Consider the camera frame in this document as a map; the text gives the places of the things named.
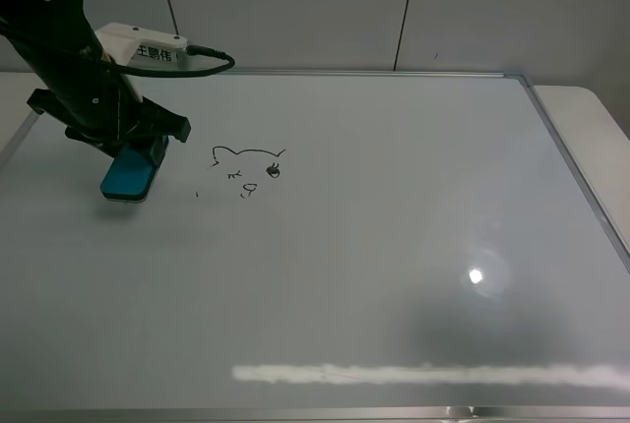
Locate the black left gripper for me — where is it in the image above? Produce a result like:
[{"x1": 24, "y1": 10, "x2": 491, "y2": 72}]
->
[{"x1": 28, "y1": 68, "x2": 191, "y2": 163}]

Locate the teal whiteboard eraser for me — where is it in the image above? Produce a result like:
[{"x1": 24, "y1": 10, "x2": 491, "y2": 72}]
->
[{"x1": 99, "y1": 146, "x2": 158, "y2": 203}]

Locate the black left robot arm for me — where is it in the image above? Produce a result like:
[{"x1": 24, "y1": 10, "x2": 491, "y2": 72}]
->
[{"x1": 1, "y1": 0, "x2": 191, "y2": 164}]

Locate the black left camera cable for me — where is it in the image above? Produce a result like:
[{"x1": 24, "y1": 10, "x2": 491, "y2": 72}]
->
[{"x1": 105, "y1": 44, "x2": 236, "y2": 79}]

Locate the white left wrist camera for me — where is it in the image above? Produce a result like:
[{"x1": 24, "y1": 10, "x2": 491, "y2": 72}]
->
[{"x1": 94, "y1": 23, "x2": 191, "y2": 73}]

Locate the white whiteboard with aluminium frame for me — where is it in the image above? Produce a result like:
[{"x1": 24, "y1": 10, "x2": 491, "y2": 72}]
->
[{"x1": 1, "y1": 73, "x2": 629, "y2": 422}]

